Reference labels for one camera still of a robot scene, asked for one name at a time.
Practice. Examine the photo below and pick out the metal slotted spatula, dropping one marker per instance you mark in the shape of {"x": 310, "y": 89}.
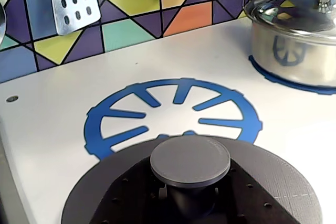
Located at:
{"x": 74, "y": 6}

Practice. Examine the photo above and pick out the dark gray round lid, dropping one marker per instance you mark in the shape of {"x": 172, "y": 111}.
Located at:
{"x": 189, "y": 161}

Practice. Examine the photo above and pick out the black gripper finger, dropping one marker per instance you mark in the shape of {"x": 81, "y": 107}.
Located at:
{"x": 131, "y": 203}
{"x": 257, "y": 203}

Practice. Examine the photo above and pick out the blue burner print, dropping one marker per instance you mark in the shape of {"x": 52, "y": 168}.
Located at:
{"x": 94, "y": 127}
{"x": 262, "y": 73}

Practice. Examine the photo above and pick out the metal spoon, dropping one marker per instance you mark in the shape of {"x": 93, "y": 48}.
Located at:
{"x": 2, "y": 24}

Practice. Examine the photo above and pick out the stainless steel pot lid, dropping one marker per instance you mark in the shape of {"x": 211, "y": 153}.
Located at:
{"x": 296, "y": 16}

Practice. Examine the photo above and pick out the metal screw cap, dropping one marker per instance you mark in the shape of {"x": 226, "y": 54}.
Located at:
{"x": 12, "y": 98}

